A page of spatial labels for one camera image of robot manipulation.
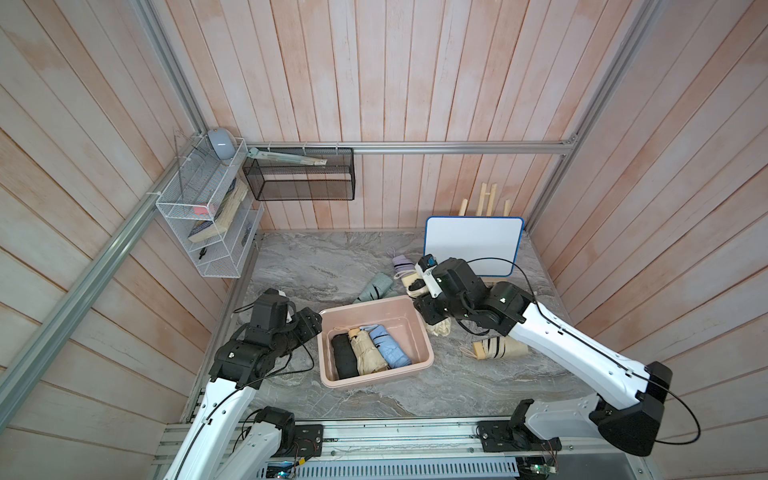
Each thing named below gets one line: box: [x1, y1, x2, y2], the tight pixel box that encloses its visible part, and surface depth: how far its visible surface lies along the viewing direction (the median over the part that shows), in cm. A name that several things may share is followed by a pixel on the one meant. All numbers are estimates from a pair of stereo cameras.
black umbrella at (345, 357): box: [332, 333, 359, 379], surface depth 86 cm
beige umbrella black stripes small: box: [401, 272, 429, 298], surface depth 71 cm
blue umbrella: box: [360, 324, 412, 369], surface depth 88 cm
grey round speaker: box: [208, 128, 237, 160], surface depth 84 cm
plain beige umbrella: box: [348, 327, 388, 376], surface depth 85 cm
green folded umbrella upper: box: [353, 272, 393, 304], surface depth 100 cm
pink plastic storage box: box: [317, 295, 435, 389], surface depth 86 cm
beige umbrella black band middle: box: [425, 318, 451, 336], surface depth 70 cm
